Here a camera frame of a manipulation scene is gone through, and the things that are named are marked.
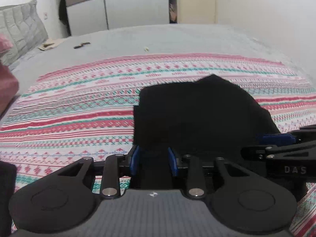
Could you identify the beige flat object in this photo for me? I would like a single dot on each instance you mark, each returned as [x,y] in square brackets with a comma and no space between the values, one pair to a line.
[49,45]

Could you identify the white and brown wardrobe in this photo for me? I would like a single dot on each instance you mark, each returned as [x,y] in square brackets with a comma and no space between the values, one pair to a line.
[111,5]

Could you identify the dark cloth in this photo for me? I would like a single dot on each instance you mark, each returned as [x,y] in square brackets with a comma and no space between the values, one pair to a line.
[6,197]

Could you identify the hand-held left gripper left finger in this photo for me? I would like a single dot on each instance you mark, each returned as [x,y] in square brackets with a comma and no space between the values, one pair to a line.
[135,160]

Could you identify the red and green patterned blanket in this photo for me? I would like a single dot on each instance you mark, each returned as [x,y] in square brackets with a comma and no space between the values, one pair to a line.
[74,108]

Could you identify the black pants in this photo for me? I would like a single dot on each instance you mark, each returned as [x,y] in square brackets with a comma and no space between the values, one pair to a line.
[197,113]

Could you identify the cream door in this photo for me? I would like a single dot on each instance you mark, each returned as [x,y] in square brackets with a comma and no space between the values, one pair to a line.
[197,1]

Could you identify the grey quilted pillow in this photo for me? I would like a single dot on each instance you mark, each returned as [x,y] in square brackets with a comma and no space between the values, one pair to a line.
[22,29]

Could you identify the small black object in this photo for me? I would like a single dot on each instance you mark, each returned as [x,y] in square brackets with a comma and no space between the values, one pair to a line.
[81,45]

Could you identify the bed with grey sheet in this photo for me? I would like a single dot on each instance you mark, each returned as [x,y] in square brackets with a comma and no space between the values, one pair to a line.
[160,37]

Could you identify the wall socket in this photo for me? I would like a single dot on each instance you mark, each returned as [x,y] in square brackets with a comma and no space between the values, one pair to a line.
[45,15]

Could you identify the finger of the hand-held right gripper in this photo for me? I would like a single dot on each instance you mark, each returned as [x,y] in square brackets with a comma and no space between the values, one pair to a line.
[284,150]
[276,138]

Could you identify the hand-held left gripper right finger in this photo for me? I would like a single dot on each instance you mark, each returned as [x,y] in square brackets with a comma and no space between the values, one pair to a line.
[172,163]

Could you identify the pink pillow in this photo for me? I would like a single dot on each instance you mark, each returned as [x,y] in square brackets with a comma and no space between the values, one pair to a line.
[7,86]

